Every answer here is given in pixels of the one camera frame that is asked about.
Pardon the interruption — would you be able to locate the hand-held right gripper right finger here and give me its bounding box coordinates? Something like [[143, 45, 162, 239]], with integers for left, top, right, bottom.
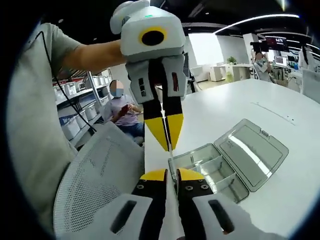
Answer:
[[176, 167, 288, 240]]

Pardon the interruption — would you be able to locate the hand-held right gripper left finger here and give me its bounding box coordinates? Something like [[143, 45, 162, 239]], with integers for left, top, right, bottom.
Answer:
[[59, 168, 168, 240]]

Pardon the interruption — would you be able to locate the clear plastic guide fixture box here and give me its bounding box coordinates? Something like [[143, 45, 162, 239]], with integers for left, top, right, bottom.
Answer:
[[167, 118, 290, 204]]

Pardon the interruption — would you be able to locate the white mesh office chair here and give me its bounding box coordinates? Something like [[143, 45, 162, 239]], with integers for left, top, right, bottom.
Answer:
[[53, 121, 151, 236]]

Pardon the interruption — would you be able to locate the white low shelf unit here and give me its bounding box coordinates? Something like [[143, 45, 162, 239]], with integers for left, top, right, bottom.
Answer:
[[209, 63, 253, 82]]

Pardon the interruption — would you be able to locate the metal shelf with bins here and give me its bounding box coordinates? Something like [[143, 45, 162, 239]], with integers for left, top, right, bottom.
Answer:
[[52, 69, 113, 147]]

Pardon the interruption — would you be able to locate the person's grey shirt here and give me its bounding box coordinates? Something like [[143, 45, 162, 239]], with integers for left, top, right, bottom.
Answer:
[[7, 22, 85, 231]]

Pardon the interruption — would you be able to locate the wall display screen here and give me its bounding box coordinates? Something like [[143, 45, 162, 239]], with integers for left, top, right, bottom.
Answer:
[[266, 37, 287, 51]]

